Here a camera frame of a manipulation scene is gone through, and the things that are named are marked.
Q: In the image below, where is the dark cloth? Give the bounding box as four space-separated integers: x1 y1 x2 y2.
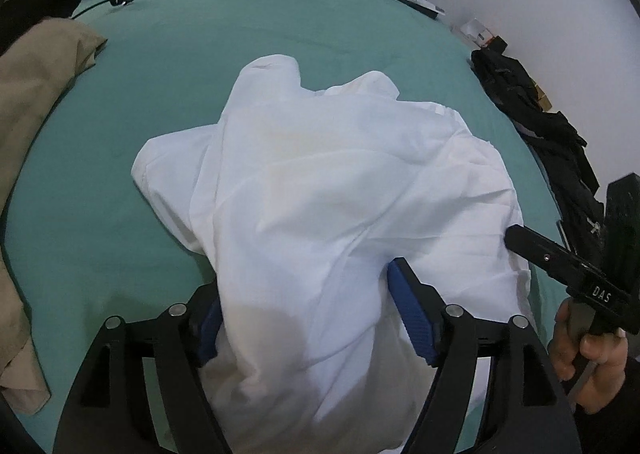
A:
0 0 85 55

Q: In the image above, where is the flat black case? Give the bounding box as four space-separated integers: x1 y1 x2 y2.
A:
389 0 447 20

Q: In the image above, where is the small white box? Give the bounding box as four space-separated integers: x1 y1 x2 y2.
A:
459 18 507 49

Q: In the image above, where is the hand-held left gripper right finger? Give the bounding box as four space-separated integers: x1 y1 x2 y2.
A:
387 256 583 454

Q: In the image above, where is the pile of black clothes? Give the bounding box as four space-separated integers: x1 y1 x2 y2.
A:
470 46 607 257

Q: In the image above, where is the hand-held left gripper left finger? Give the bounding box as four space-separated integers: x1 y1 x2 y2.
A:
52 284 231 454

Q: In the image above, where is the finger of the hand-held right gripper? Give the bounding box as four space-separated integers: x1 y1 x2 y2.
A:
504 224 587 286

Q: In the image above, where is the beige cloth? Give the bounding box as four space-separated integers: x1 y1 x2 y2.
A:
0 16 109 416

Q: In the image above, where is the person's right hand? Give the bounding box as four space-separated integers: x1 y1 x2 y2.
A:
546 298 629 416

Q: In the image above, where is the white hooded jacket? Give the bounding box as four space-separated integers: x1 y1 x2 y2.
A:
131 53 538 454

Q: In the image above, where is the green bed sheet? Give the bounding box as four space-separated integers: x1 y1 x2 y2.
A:
0 0 568 454

